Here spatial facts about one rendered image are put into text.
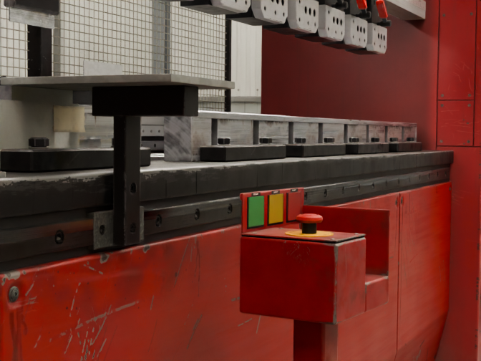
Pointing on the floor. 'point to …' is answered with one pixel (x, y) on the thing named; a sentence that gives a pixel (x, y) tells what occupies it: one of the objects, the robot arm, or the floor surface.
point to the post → (39, 51)
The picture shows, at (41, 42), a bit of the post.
